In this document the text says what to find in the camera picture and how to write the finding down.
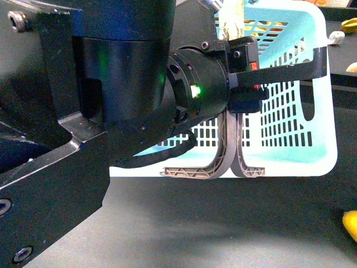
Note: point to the orange boxes row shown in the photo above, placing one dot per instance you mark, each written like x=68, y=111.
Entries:
x=332, y=3

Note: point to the brown basket handle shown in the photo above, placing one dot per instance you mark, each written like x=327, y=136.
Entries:
x=238, y=166
x=227, y=148

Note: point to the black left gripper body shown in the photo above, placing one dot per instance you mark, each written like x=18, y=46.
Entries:
x=202, y=77

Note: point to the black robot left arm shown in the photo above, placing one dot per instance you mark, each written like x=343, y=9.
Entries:
x=87, y=85

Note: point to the yellow mango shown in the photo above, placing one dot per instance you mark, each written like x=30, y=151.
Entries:
x=349, y=221

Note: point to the yellow star fruit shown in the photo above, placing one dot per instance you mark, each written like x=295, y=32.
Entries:
x=349, y=26

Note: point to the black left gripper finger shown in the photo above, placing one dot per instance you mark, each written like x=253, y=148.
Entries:
x=247, y=99

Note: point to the brown front basket handle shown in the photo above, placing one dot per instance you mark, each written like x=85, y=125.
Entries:
x=227, y=148

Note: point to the light blue plastic basket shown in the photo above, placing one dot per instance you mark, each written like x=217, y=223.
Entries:
x=294, y=133

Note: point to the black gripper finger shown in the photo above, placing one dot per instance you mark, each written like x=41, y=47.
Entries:
x=317, y=68

